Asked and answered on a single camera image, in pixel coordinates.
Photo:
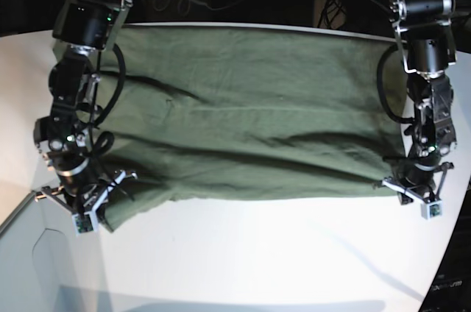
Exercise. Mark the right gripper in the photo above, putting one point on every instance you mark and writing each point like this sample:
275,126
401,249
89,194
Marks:
88,199

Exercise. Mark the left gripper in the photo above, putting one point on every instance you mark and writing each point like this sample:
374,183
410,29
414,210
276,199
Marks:
415,181

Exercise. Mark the olive green t-shirt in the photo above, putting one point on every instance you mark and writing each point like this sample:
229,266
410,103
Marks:
246,114

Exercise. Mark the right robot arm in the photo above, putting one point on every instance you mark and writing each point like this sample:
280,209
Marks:
64,138

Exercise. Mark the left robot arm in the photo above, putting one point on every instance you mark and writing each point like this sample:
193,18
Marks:
425,43

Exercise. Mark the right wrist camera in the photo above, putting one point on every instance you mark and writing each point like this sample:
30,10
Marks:
87,223

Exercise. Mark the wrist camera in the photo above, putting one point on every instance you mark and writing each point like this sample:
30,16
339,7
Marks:
431,209
87,223

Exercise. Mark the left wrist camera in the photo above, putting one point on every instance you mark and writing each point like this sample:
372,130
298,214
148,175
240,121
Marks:
431,209

